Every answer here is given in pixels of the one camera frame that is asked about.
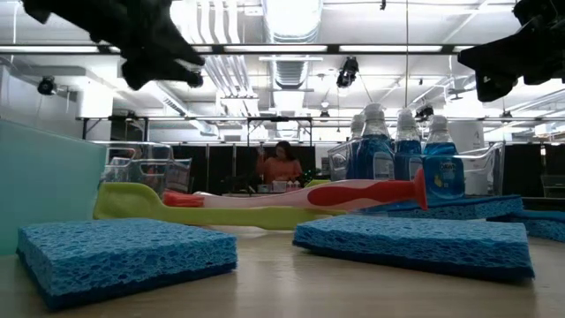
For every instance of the person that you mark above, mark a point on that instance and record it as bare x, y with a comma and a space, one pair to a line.
280, 170

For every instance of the blue scrub sponge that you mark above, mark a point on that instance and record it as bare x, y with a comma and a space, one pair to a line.
476, 206
538, 225
123, 256
410, 243

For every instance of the black framed overhead light bar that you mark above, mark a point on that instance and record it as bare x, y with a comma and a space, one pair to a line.
333, 49

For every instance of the green cutting mat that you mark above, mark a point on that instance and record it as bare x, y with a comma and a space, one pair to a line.
44, 185

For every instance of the red white toothbrush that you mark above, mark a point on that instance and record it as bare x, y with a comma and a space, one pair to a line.
362, 194

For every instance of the clear plastic bin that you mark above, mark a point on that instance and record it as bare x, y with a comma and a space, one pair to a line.
485, 168
145, 168

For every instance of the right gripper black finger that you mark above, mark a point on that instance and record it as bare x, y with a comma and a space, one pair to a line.
496, 84
494, 50

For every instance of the silver ceiling air duct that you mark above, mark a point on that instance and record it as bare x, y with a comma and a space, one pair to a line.
291, 26

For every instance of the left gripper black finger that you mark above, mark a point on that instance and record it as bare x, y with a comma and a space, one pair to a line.
172, 48
145, 73

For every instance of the black ceiling spotlight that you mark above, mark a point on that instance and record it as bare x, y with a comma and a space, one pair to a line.
46, 85
348, 70
426, 111
197, 81

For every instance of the white cabinet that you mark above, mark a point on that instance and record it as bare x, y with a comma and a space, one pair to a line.
471, 137

